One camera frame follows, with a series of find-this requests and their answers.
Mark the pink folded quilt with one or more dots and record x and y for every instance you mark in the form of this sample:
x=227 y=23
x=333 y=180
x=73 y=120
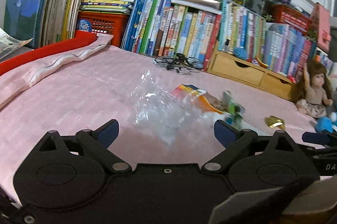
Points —
x=26 y=76

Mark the pink box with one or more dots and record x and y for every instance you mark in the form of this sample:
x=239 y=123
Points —
x=320 y=18

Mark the row of upright books centre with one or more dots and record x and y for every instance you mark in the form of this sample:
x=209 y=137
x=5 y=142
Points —
x=183 y=30

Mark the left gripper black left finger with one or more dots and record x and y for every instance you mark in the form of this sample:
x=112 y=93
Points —
x=95 y=145

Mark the red basket on shelf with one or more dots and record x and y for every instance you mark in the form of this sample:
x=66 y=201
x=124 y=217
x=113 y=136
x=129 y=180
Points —
x=288 y=15

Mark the upright books beside blue book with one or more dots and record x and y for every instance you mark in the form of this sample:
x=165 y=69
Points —
x=59 y=20

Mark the colourful snack wrapper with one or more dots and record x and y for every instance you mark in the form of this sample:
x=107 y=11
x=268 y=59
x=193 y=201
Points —
x=224 y=108

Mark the brown haired doll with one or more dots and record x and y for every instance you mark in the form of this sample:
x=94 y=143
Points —
x=312 y=93

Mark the red mat edge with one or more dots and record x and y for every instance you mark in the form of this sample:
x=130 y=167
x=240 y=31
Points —
x=81 y=39

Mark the clear plastic bag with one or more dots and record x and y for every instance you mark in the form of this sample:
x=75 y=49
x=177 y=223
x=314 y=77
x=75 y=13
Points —
x=157 y=112

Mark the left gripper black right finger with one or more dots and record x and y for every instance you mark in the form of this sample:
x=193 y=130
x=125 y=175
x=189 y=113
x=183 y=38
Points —
x=237 y=145

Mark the blue Doraemon plush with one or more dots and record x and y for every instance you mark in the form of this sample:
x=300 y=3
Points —
x=328 y=123

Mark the wooden drawer organizer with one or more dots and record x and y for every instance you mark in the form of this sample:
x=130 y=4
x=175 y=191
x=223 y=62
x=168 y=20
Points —
x=230 y=67

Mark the row of books on organizer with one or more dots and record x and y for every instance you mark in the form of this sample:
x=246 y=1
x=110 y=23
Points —
x=258 y=39

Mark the red plastic basket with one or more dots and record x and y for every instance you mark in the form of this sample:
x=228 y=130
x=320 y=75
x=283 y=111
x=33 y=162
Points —
x=108 y=23

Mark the large blue book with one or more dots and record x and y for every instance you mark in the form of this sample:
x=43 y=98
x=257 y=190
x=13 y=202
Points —
x=23 y=20

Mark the open magazine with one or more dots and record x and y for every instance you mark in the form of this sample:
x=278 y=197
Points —
x=9 y=44

